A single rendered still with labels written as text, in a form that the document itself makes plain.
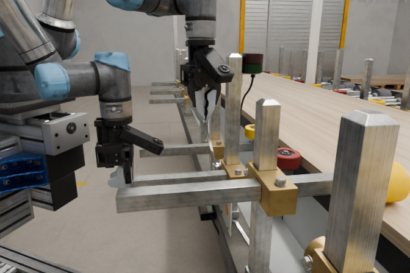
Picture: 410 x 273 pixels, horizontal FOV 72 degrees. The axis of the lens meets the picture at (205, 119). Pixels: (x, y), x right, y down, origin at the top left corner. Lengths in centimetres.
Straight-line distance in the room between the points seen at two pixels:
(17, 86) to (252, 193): 71
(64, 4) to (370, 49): 1010
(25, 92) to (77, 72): 34
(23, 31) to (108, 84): 21
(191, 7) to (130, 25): 774
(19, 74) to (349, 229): 88
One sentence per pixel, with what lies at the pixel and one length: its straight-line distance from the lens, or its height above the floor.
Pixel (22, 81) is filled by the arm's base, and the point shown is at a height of 110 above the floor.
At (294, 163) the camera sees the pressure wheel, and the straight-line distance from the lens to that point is 80.
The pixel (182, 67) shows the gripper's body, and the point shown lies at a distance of 75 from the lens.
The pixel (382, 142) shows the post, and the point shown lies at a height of 111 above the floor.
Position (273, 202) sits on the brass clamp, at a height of 95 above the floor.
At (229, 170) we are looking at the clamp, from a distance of 77.
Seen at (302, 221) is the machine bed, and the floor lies 70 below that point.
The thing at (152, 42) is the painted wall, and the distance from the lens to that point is 838.
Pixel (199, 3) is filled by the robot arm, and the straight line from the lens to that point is 70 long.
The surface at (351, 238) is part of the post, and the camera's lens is 33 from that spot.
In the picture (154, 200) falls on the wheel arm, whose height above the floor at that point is 95.
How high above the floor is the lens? 120
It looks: 15 degrees down
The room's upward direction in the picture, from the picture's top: straight up
